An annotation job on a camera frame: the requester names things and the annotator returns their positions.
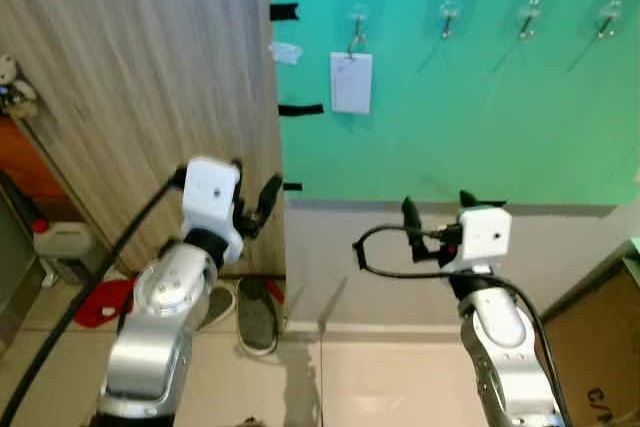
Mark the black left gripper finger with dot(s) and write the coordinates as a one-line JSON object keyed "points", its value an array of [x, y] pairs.
{"points": [[270, 197], [238, 163]]}

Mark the white crumpled tape piece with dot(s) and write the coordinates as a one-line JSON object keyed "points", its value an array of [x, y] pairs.
{"points": [[287, 53]]}

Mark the long black tape strip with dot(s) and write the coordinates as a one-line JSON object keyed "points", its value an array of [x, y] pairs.
{"points": [[300, 109]]}

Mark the green board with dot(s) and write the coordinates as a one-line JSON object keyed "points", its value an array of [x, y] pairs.
{"points": [[632, 259]]}

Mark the white plastic jug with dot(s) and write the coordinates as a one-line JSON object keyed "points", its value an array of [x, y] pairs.
{"points": [[62, 240]]}

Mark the clear adhesive wall hook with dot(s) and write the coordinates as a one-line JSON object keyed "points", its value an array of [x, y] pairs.
{"points": [[529, 15], [608, 17], [450, 15]]}

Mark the short black tape strip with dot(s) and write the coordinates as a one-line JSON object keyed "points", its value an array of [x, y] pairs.
{"points": [[284, 12]]}

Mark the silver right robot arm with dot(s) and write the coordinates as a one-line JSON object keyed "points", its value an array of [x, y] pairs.
{"points": [[505, 347]]}

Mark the clear hook holding card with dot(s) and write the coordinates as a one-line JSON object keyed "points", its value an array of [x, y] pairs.
{"points": [[358, 17]]}

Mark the small plush toy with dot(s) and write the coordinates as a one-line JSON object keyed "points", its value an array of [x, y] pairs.
{"points": [[15, 87]]}

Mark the red plastic dustpan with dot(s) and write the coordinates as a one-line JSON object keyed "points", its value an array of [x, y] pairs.
{"points": [[105, 305]]}

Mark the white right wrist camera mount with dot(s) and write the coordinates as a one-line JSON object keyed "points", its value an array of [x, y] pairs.
{"points": [[485, 237]]}

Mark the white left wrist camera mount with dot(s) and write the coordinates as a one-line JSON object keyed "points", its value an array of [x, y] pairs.
{"points": [[212, 192]]}

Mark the orange wooden cabinet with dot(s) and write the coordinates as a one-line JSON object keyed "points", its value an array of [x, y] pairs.
{"points": [[25, 162]]}

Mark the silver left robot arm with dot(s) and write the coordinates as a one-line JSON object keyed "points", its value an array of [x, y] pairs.
{"points": [[160, 327]]}

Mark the brown cardboard box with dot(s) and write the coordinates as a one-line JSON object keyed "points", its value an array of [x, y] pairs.
{"points": [[600, 357]]}

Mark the tiny black tape strip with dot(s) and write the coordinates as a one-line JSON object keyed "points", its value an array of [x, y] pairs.
{"points": [[292, 187]]}

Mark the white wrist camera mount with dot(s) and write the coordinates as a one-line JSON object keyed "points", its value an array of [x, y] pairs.
{"points": [[485, 237], [212, 192]]}

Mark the wood grain door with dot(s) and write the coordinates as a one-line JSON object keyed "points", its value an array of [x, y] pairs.
{"points": [[140, 57]]}

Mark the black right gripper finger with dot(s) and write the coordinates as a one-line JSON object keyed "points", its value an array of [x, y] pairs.
{"points": [[467, 200], [410, 215]]}

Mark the grey slip-on shoe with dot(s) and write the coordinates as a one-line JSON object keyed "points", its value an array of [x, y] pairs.
{"points": [[258, 317], [215, 309]]}

